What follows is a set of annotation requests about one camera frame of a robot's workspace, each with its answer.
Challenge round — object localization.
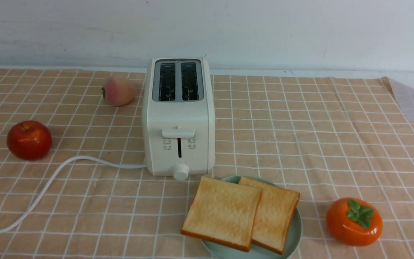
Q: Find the orange persimmon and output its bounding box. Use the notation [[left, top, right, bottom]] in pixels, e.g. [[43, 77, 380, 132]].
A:
[[326, 198, 384, 246]]

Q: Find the pink peach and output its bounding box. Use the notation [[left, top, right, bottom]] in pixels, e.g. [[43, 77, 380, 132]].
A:
[[101, 76, 137, 107]]

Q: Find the red apple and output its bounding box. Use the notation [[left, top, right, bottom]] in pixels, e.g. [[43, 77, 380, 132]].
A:
[[6, 120, 52, 161]]

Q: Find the orange checkered tablecloth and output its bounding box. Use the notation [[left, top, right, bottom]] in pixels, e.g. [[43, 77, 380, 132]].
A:
[[0, 69, 414, 259]]

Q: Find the white two-slot toaster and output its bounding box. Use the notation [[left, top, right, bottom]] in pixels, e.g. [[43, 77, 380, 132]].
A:
[[141, 57, 216, 181]]

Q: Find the white toaster power cord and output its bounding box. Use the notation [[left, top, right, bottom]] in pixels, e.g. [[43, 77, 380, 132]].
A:
[[0, 155, 146, 234]]

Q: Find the toast slice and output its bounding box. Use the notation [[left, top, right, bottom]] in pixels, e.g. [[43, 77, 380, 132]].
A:
[[181, 176, 262, 252], [239, 177, 300, 255]]

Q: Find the light blue plate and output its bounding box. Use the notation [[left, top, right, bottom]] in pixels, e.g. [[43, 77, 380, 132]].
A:
[[202, 176, 303, 259]]

